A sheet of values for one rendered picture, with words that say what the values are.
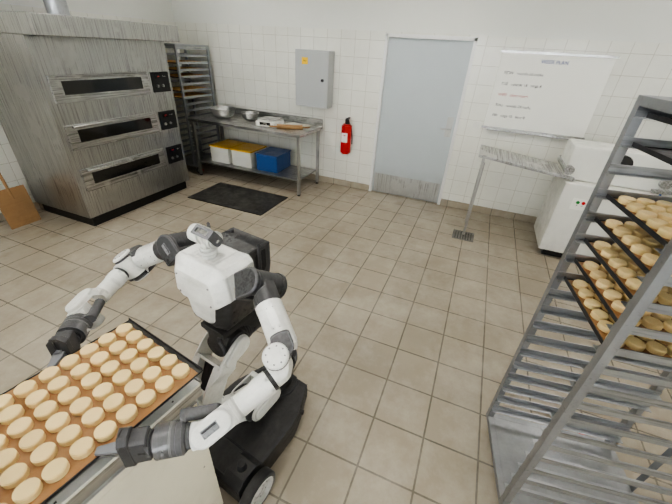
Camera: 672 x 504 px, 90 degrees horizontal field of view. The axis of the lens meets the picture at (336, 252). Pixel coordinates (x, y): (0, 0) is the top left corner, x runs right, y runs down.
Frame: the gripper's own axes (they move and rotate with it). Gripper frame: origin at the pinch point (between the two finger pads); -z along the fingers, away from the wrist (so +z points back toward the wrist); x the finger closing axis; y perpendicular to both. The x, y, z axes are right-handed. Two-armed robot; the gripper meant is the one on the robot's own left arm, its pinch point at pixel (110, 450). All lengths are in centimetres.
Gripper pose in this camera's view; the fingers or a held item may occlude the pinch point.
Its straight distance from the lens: 114.0
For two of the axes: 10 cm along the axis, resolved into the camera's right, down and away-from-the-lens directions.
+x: 0.5, -8.5, -5.2
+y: 2.3, 5.2, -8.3
